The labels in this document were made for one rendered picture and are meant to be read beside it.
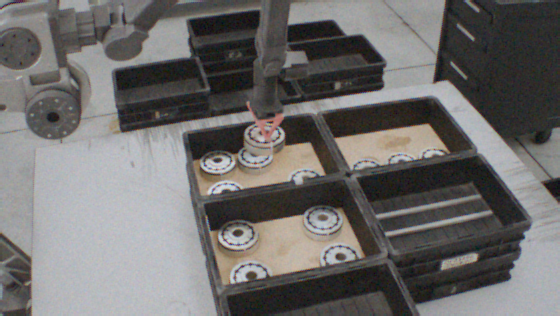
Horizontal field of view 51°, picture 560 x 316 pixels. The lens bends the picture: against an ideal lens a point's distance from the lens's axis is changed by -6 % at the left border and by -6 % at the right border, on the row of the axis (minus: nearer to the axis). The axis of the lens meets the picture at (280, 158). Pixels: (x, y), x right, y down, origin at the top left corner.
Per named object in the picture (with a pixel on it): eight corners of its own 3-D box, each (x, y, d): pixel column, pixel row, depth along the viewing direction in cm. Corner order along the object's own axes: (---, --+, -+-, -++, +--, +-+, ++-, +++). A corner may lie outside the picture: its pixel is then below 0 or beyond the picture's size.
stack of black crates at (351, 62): (301, 157, 295) (303, 75, 267) (283, 121, 317) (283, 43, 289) (379, 143, 304) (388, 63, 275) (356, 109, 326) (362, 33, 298)
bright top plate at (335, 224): (307, 236, 156) (307, 234, 156) (299, 209, 164) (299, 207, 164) (346, 231, 158) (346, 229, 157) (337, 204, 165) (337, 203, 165)
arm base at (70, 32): (59, 50, 123) (48, -3, 115) (98, 44, 125) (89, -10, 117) (59, 70, 116) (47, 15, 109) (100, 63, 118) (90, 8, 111)
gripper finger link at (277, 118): (273, 125, 161) (274, 94, 156) (283, 141, 156) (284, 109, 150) (248, 130, 160) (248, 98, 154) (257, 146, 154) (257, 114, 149)
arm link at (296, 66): (258, 32, 141) (268, 62, 138) (306, 27, 144) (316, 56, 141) (252, 63, 152) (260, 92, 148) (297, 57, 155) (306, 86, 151)
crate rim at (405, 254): (389, 263, 142) (390, 256, 141) (347, 181, 165) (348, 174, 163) (533, 229, 150) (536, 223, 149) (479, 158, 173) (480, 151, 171)
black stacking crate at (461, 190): (384, 289, 148) (390, 257, 141) (345, 208, 171) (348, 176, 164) (522, 255, 156) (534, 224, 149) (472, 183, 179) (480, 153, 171)
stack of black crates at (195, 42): (201, 123, 316) (195, 45, 288) (192, 93, 339) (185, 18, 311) (277, 111, 325) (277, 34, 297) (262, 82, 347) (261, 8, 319)
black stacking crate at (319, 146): (200, 233, 163) (197, 201, 156) (185, 164, 186) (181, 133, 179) (344, 207, 171) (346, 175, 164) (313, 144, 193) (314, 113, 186)
